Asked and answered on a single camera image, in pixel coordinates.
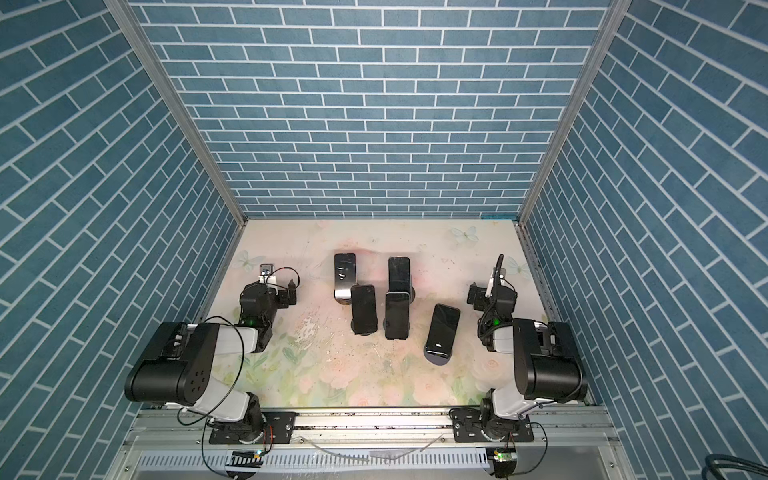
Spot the black phone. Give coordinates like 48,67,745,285
424,303,461,357
351,285,378,328

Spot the teal phone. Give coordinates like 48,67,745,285
384,292,410,340

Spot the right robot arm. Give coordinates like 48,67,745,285
467,281,588,441

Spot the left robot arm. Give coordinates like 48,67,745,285
124,277,300,444

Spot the purple-edged phone back left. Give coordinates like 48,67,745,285
334,253,357,299

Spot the teal-edged phone back right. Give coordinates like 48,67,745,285
388,256,413,294

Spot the right controller board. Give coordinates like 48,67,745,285
486,448,518,479

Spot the controller board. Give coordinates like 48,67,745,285
486,448,518,479
224,450,264,480

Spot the left controller board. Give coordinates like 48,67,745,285
224,450,264,480

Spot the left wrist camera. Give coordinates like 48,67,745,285
259,263,277,286

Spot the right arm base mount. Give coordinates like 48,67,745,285
448,407,534,443

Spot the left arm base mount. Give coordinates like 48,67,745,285
208,411,298,447

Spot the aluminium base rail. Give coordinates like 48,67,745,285
122,405,619,451

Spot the black cable bottom right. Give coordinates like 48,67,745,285
700,453,768,480

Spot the right frame post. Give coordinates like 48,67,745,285
518,0,631,228

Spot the frame post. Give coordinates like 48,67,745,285
104,0,247,227
518,0,631,228

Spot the left frame post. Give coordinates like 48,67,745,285
104,0,247,227

